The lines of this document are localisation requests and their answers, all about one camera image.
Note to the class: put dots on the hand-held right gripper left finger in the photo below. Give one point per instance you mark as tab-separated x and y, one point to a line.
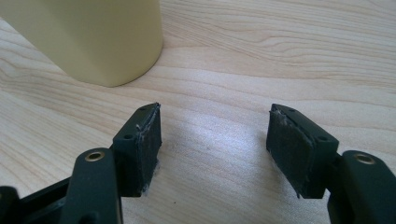
137	161

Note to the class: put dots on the pale yellow cup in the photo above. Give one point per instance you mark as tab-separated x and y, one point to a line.
93	37

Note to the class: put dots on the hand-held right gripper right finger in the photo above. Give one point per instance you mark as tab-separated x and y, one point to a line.
305	158

